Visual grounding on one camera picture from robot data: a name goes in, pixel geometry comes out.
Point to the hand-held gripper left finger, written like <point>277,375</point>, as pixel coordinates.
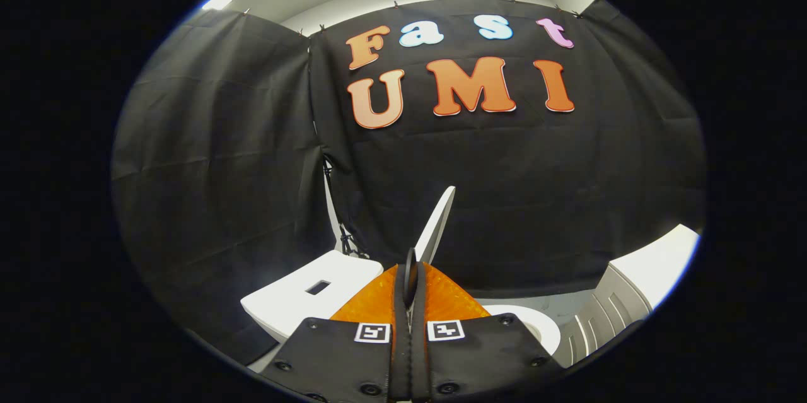
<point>340,359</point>

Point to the black backdrop cloth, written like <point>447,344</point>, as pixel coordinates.
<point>504,188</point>

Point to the small ceiling light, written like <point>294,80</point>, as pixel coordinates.
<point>216,3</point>

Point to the white pipe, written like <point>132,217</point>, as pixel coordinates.
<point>329,201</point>

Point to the white toilet seat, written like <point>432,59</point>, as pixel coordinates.
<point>543,322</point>

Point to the white toilet with tank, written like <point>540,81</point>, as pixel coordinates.
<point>296,302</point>

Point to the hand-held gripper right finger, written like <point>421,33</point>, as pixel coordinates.
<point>485,359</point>

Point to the white toilet lid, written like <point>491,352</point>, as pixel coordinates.
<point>438,226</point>

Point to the white drawer cabinet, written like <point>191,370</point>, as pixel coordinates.
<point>656,264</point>

